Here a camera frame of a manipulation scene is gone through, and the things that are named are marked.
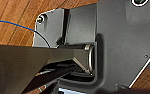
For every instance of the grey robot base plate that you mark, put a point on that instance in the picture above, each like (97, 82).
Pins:
(124, 40)

